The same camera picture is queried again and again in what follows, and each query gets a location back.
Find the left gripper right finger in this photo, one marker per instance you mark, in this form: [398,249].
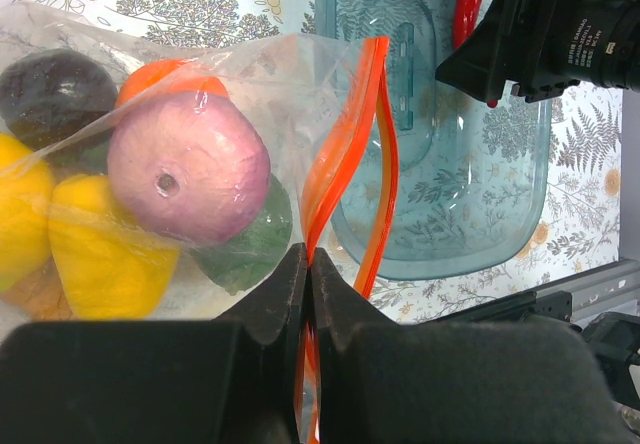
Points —
[450,382]

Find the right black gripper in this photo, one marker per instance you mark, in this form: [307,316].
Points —
[546,46]

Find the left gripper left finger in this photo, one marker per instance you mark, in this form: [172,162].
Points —
[236,378]

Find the yellow bell pepper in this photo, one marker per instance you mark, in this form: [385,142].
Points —
[109,267]

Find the orange ginger root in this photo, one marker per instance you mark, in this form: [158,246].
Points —
[40,295]

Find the purple onion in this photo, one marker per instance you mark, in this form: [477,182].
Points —
[189,165]

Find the clear zip top bag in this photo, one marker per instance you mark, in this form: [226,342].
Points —
[316,102]

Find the yellow lemon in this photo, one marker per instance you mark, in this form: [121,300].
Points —
[26,190]

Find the orange fruit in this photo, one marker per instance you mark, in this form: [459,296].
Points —
[169,76]

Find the dark purple fruit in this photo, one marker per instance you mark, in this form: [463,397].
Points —
[48,96]

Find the teal glass tray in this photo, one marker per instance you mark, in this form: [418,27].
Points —
[472,178]

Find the floral table mat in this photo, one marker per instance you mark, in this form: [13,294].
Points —
[579,226]

